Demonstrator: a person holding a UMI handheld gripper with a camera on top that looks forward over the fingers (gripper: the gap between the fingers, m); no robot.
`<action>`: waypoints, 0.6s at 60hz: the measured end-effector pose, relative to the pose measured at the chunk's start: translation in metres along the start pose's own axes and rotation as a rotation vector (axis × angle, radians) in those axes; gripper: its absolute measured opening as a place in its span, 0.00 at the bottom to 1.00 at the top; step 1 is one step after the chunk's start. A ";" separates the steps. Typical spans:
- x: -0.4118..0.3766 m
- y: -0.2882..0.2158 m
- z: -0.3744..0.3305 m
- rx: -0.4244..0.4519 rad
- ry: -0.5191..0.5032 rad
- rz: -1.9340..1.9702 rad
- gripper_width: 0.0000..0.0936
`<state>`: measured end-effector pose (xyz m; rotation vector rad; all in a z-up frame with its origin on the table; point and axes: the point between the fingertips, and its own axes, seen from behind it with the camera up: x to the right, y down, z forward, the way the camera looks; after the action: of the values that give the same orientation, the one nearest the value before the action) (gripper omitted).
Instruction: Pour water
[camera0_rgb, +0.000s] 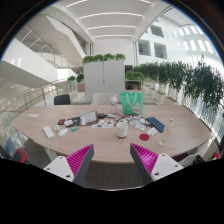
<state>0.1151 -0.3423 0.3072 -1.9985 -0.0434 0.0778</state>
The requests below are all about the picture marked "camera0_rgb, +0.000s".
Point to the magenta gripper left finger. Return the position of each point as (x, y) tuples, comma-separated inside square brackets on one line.
[(73, 167)]

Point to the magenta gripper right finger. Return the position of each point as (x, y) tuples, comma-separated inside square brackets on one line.
[(152, 166)]

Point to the clear water bottle white cap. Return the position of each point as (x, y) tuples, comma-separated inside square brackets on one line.
[(113, 101)]

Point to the red round coaster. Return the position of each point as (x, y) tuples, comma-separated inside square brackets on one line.
[(144, 137)]

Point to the white small box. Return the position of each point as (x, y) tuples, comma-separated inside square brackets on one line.
[(152, 131)]

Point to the white computer mouse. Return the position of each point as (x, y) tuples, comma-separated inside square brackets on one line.
[(62, 132)]

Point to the dark blue notebook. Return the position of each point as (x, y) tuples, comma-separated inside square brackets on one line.
[(156, 123)]

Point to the white ceramic mug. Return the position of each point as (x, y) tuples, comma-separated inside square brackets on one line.
[(122, 129)]

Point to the clear plastic bottle yellow cap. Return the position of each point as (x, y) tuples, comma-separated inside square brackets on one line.
[(166, 133)]

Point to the open booklet with papers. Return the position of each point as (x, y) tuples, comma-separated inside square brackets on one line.
[(89, 118)]

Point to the white power strip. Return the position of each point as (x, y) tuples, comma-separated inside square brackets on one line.
[(48, 132)]

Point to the red and black phone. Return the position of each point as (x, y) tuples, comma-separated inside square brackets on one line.
[(61, 121)]

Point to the green tote bag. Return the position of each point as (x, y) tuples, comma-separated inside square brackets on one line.
[(132, 102)]

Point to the black chair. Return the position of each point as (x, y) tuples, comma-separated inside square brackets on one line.
[(62, 99)]

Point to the white paper sheet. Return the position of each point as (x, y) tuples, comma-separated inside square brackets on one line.
[(33, 115)]

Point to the white chair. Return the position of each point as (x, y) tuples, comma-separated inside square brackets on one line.
[(102, 98)]

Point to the blue and red chair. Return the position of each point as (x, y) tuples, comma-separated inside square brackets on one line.
[(10, 152)]

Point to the white cabinet with plants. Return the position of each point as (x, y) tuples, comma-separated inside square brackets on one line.
[(103, 76)]

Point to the row of green planter plants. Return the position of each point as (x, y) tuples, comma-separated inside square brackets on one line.
[(196, 81)]

